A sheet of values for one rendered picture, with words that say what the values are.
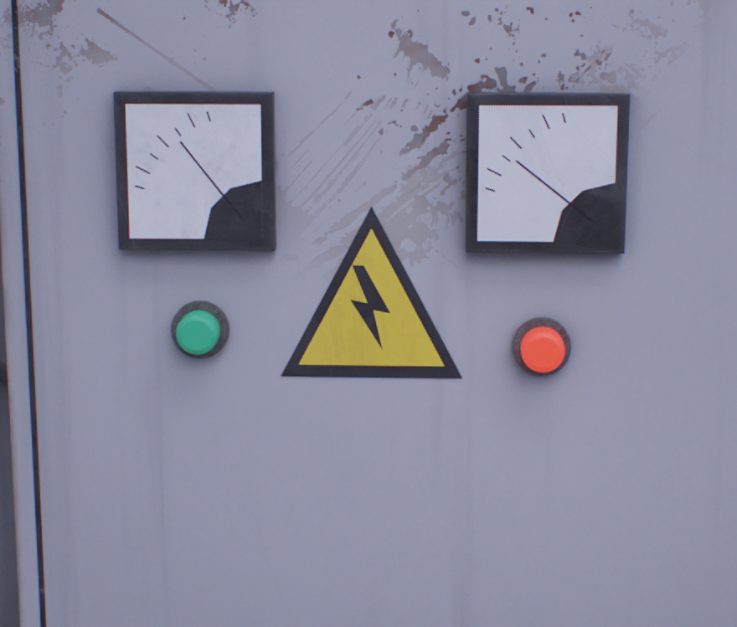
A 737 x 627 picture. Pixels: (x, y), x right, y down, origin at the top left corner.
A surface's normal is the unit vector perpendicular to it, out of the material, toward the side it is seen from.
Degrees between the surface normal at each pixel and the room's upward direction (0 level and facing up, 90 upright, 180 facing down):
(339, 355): 90
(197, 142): 90
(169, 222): 90
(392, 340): 90
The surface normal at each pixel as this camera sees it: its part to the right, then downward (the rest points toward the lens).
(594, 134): -0.05, 0.21
